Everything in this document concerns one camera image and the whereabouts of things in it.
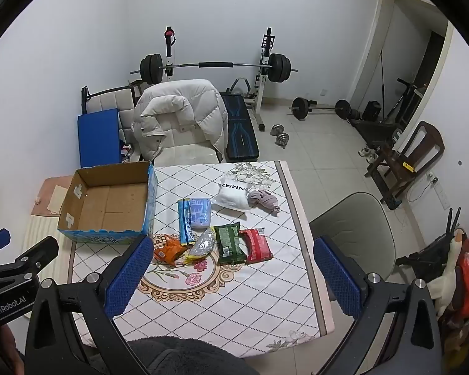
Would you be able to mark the brown cardboard sheet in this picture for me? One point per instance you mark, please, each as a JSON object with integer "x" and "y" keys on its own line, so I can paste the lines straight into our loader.
{"x": 47, "y": 191}

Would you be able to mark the pinkish grey cloth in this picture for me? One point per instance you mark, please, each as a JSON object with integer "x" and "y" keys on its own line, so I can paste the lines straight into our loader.
{"x": 265, "y": 201}

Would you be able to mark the small red white box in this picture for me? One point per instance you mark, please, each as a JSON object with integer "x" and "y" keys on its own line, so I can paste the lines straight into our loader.
{"x": 126, "y": 153}

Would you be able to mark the pair of white shoes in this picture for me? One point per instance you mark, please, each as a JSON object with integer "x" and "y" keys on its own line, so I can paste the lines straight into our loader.
{"x": 369, "y": 154}

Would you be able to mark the light blue tissue pack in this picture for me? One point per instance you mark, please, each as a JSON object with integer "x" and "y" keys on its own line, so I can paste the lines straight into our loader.
{"x": 200, "y": 213}

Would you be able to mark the black speaker box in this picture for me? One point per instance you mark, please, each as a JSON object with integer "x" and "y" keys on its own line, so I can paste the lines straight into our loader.
{"x": 371, "y": 111}

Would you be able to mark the dark wooden chair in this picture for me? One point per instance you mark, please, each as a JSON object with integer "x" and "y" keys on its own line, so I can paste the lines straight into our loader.
{"x": 426, "y": 140}

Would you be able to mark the white printed soft packet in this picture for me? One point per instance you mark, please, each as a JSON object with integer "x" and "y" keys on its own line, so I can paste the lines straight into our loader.
{"x": 230, "y": 199}

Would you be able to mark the person's dark fleece clothing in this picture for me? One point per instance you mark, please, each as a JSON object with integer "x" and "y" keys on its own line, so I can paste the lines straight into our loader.
{"x": 179, "y": 355}

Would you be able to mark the white padded chair black frame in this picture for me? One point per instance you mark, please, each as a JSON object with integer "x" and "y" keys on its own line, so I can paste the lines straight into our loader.
{"x": 113, "y": 99}

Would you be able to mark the green snack packet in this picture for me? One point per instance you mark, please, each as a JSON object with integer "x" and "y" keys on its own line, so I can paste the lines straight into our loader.
{"x": 228, "y": 244}

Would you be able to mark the black kick scooter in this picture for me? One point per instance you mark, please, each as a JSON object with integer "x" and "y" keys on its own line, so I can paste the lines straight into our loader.
{"x": 404, "y": 97}

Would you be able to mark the blue folded mat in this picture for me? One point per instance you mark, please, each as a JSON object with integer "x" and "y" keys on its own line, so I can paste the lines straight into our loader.
{"x": 97, "y": 136}

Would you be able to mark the black weight bench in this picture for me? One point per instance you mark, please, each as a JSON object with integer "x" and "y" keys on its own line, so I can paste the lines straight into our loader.
{"x": 238, "y": 132}

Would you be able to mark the cardboard box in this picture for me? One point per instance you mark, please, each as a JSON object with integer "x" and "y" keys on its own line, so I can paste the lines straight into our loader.
{"x": 101, "y": 203}

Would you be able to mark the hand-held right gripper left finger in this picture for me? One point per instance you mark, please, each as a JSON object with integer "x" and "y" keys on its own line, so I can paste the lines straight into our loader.
{"x": 129, "y": 277}

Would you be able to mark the orange snack packet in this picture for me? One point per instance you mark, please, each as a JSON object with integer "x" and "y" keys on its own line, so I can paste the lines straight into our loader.
{"x": 170, "y": 250}

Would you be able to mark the chrome dumbbell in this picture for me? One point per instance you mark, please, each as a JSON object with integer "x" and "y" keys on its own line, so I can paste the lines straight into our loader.
{"x": 277, "y": 129}
{"x": 282, "y": 140}

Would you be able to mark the white barbell rack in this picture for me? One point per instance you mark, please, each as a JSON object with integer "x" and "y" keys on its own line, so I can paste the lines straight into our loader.
{"x": 264, "y": 86}

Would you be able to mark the silver foil packet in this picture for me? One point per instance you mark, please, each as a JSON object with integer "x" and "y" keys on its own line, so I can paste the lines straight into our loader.
{"x": 204, "y": 244}

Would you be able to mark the black floor mat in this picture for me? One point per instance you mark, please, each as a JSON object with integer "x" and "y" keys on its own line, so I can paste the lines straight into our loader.
{"x": 375, "y": 132}

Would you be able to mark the black router with antennas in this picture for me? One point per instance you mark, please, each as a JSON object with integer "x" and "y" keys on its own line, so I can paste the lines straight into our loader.
{"x": 441, "y": 250}

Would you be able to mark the white puffer jacket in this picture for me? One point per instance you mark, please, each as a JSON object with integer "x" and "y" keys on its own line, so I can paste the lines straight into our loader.
{"x": 195, "y": 109}

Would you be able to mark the white ribbed board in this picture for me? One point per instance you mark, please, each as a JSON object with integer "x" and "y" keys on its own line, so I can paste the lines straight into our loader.
{"x": 43, "y": 228}

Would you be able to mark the grey shell chair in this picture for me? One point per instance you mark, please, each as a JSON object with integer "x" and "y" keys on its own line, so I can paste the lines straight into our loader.
{"x": 355, "y": 218}

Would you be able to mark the long barbell with black plates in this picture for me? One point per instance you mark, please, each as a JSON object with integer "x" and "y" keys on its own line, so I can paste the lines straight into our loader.
{"x": 215, "y": 64}

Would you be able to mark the white goose plush toy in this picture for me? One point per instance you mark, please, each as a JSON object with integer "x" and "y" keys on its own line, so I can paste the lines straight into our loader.
{"x": 449, "y": 277}

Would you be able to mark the small yellow object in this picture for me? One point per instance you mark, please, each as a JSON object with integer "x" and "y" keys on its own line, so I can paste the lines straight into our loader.
{"x": 408, "y": 166}

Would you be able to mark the long blue packet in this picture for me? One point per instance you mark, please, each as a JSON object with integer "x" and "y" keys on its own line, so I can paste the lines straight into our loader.
{"x": 185, "y": 222}

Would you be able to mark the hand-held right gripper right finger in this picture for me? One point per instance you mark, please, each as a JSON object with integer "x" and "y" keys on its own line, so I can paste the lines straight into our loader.
{"x": 338, "y": 281}

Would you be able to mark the short barbell with black plates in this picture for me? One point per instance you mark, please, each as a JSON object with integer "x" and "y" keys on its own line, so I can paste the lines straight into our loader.
{"x": 299, "y": 107}

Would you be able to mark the white leather chair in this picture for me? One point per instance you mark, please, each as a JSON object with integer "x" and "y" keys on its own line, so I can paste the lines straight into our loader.
{"x": 187, "y": 144}

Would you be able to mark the red snack packet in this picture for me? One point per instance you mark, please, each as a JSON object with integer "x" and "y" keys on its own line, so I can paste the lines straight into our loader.
{"x": 256, "y": 246}

